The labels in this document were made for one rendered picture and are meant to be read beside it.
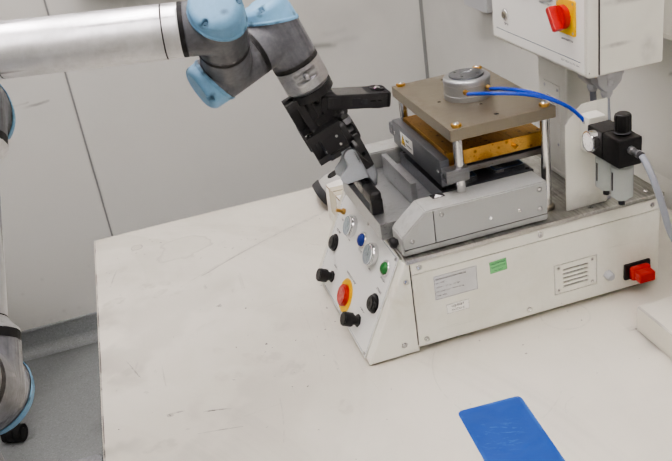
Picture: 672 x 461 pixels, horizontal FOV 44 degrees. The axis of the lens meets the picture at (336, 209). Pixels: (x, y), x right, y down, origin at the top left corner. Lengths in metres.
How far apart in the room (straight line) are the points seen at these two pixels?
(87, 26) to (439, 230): 0.60
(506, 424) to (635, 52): 0.59
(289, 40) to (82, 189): 1.71
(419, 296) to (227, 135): 1.63
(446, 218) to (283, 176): 1.69
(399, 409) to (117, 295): 0.71
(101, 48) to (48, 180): 1.75
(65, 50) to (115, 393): 0.60
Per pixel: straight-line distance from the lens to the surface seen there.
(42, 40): 1.16
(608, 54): 1.34
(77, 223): 2.93
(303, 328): 1.50
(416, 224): 1.28
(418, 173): 1.44
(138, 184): 2.88
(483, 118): 1.32
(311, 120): 1.33
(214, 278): 1.72
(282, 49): 1.27
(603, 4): 1.32
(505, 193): 1.33
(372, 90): 1.36
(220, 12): 1.11
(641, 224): 1.48
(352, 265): 1.48
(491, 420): 1.26
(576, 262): 1.44
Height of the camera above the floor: 1.57
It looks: 25 degrees down
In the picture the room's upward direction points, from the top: 9 degrees counter-clockwise
